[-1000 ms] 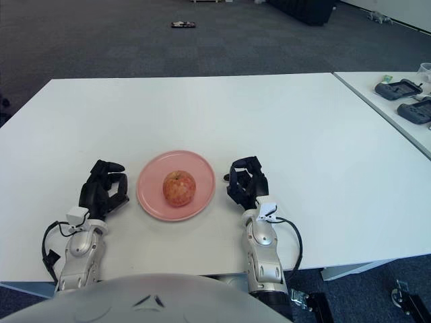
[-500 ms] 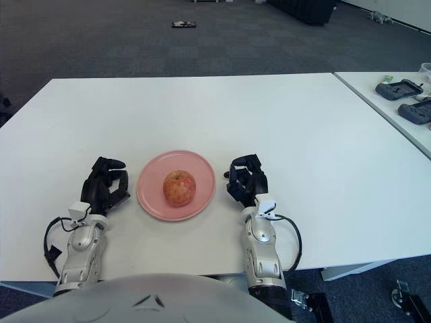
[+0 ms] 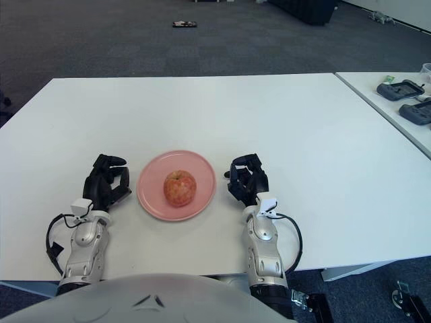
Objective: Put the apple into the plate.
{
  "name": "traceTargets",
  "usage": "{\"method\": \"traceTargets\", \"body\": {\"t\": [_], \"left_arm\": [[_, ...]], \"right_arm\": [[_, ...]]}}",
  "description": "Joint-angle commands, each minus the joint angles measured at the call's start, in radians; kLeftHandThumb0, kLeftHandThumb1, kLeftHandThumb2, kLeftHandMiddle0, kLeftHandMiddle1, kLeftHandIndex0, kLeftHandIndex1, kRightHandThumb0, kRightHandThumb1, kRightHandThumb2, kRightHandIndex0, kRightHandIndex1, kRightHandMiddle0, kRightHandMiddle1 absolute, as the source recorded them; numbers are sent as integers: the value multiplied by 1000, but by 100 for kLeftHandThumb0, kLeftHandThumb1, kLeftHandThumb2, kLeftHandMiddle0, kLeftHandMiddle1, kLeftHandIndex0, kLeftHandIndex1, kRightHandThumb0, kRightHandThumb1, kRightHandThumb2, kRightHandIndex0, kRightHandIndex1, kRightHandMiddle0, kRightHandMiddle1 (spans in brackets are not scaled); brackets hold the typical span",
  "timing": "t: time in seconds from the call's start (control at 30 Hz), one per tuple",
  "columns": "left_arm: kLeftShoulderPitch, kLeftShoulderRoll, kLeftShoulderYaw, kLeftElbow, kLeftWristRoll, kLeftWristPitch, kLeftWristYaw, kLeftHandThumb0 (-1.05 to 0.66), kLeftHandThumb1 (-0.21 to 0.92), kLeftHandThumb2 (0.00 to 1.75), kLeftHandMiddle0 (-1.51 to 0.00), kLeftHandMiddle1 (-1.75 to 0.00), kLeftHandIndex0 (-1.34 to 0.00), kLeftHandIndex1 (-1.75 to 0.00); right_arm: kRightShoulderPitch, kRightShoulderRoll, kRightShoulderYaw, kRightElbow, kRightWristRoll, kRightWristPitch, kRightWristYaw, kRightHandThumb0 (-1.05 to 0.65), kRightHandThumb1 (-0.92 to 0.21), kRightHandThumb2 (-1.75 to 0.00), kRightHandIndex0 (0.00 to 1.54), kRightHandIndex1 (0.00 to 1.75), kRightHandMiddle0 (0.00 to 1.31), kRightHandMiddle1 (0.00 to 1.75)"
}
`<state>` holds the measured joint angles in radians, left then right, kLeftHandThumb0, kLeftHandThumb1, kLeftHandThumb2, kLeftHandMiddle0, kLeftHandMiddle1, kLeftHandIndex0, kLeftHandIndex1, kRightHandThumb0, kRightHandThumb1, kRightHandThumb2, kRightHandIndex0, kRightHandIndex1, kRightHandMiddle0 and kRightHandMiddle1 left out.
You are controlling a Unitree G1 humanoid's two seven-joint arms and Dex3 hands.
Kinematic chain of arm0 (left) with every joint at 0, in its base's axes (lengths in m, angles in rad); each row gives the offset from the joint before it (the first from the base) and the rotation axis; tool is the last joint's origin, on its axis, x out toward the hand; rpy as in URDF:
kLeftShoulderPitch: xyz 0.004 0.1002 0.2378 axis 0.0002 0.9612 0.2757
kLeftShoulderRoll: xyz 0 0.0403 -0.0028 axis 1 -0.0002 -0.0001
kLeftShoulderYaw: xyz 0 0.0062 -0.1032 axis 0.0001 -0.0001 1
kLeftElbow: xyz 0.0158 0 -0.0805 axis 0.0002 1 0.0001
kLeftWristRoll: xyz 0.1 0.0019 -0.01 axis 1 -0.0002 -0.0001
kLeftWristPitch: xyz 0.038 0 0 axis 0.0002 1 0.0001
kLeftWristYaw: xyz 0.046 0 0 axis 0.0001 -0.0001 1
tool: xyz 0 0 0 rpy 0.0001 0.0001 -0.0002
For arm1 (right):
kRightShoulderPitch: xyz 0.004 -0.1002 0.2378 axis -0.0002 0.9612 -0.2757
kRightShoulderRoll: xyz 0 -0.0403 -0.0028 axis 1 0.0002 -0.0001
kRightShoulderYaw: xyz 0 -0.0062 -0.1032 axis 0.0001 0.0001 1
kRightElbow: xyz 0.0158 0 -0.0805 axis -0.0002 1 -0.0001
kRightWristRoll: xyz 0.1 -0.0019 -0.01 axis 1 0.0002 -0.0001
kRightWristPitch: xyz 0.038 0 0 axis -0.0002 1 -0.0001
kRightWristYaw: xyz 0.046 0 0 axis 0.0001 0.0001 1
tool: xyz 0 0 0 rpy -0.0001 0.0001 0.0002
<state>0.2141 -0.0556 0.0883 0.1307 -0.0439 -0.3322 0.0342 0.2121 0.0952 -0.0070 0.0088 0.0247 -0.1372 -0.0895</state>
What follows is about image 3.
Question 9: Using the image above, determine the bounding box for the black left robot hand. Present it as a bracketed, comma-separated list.
[82, 153, 133, 213]

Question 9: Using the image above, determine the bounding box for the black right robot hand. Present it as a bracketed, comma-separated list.
[224, 153, 270, 208]

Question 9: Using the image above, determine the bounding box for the red yellow apple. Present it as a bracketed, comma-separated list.
[163, 170, 197, 207]

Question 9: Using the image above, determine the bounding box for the pink round plate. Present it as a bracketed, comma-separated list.
[136, 149, 217, 222]

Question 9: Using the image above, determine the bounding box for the large white table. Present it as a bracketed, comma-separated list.
[0, 73, 431, 297]

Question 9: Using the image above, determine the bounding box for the grey robot torso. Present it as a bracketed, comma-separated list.
[0, 273, 287, 323]

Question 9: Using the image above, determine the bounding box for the black stand bar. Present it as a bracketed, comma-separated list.
[402, 294, 431, 323]
[304, 293, 334, 323]

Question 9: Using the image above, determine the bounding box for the white side table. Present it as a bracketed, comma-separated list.
[335, 71, 431, 162]

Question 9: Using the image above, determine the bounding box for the grey handheld controller with screen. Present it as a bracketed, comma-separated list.
[376, 79, 425, 102]

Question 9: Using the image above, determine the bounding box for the black cabinet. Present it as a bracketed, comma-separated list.
[267, 0, 337, 26]

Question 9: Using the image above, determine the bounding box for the metal caster wheel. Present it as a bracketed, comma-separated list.
[391, 279, 411, 309]

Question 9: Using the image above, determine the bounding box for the small grey robot dog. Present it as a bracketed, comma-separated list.
[368, 10, 395, 24]

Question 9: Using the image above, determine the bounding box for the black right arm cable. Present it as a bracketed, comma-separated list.
[274, 212, 302, 272]

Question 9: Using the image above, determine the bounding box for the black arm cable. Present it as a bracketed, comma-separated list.
[274, 212, 302, 272]
[45, 213, 80, 279]

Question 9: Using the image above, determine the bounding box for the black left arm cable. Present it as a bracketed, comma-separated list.
[45, 213, 80, 279]

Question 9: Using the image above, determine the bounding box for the metal hinge bracket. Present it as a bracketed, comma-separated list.
[291, 289, 312, 310]

